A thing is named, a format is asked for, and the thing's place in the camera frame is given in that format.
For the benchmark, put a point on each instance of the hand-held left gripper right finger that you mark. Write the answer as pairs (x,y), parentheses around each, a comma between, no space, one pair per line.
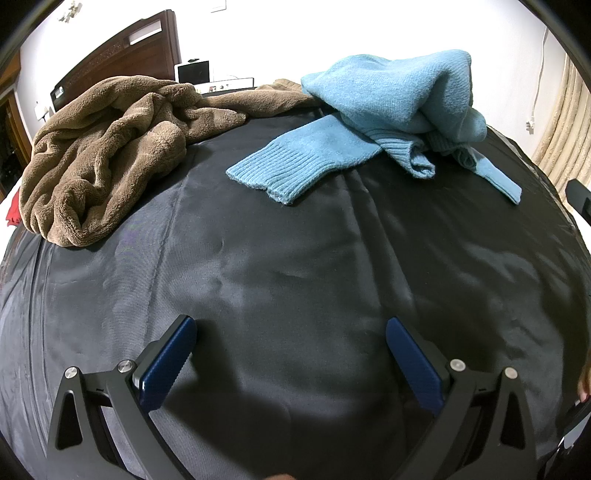
(414,364)

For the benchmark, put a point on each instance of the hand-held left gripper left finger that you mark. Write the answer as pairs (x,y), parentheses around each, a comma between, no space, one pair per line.
(167,364)

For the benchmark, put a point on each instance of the blue knit sweater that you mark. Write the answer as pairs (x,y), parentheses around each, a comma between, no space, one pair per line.
(378,92)

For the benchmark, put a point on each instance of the person's right hand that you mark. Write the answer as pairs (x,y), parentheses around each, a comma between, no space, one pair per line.
(585,385)

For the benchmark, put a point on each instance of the beige curtain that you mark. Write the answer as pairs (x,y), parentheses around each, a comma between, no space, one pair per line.
(568,129)

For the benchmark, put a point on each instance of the black bed sheet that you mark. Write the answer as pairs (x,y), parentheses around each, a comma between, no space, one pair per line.
(300,258)

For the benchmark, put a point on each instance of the brown fleece blanket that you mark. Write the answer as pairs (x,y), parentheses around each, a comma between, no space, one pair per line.
(101,161)

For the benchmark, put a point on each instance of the red cloth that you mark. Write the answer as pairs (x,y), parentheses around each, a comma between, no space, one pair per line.
(13,212)

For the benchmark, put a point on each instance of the white bed linen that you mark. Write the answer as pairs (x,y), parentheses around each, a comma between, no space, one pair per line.
(5,198)

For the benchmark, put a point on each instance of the white bedside lamp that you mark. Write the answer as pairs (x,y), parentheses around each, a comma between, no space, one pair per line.
(42,110)

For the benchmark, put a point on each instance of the wooden wardrobe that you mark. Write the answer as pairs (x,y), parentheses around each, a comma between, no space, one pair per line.
(9,129)

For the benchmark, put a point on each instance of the white printed box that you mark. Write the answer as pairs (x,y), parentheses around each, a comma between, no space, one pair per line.
(226,84)

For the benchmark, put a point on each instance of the dark wooden headboard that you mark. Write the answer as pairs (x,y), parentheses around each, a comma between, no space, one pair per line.
(138,55)

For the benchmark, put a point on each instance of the white wall outlet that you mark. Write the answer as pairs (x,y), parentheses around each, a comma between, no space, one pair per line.
(530,126)

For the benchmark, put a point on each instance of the white wall switch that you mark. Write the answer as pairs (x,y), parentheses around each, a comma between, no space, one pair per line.
(217,5)

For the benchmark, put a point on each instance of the white wall decoration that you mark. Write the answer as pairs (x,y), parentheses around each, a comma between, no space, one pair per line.
(71,10)

